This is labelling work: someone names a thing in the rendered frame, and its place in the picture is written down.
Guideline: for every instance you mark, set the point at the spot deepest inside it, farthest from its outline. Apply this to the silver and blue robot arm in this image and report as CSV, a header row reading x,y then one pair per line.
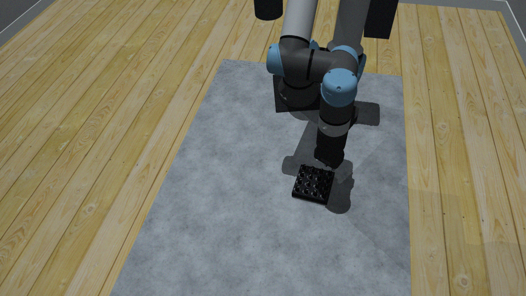
x,y
299,59

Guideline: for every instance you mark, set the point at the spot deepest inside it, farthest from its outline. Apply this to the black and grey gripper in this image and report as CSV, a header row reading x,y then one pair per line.
x,y
331,141

